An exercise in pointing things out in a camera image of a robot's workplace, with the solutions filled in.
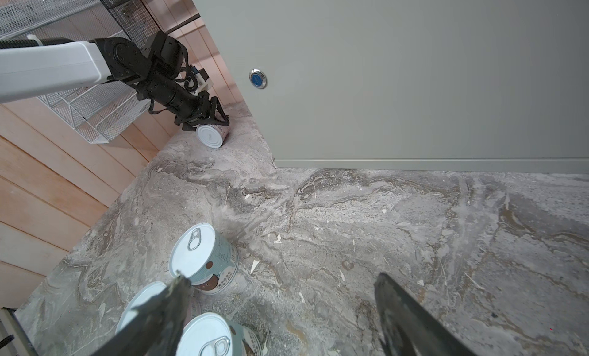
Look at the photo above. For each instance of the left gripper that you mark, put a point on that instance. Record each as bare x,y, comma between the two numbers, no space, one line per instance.
191,110

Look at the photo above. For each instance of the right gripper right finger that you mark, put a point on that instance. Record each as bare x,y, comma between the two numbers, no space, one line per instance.
408,329

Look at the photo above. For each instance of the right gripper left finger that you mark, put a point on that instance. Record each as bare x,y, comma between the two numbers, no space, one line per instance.
158,325

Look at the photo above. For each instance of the pink can pull tab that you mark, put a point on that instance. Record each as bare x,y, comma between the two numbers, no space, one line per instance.
212,136

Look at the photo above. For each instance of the silver can pull tab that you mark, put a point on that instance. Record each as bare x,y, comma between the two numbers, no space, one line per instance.
206,258

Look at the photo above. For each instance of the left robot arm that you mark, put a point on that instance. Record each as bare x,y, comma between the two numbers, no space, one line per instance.
159,73

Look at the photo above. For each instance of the blue can pull tab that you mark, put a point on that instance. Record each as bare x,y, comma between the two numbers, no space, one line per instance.
211,334

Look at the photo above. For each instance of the blue cabinet lock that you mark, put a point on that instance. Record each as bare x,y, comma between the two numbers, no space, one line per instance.
258,78

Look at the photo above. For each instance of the black mesh basket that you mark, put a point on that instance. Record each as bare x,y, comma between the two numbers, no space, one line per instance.
134,18

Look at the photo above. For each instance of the grey metal cabinet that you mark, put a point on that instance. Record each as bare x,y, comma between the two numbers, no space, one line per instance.
460,85

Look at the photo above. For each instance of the white wire shelf rack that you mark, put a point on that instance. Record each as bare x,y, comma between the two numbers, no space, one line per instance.
98,113

